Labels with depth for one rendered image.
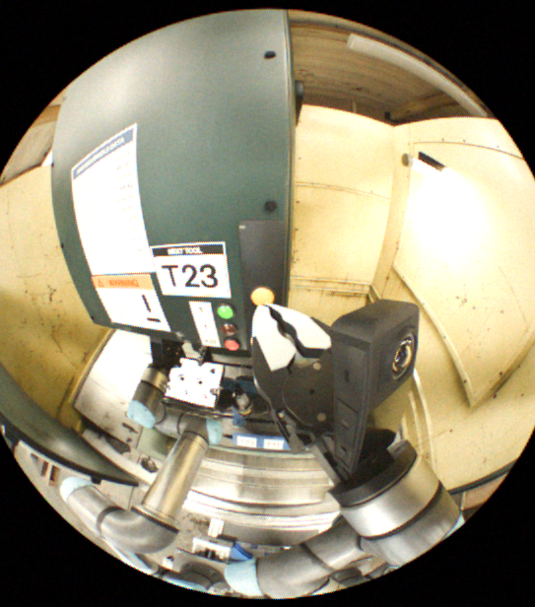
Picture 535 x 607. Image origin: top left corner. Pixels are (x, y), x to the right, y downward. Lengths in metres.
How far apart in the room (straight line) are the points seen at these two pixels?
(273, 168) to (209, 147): 0.06
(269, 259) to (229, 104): 0.17
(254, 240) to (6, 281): 1.30
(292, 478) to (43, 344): 1.56
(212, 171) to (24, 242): 1.26
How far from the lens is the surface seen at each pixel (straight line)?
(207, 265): 0.22
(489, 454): 0.81
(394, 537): 0.17
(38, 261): 1.37
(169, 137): 0.22
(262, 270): 0.21
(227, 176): 0.19
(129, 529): 0.41
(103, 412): 1.51
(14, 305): 1.33
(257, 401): 0.62
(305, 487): 1.10
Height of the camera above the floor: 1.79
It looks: 38 degrees down
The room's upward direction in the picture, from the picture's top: straight up
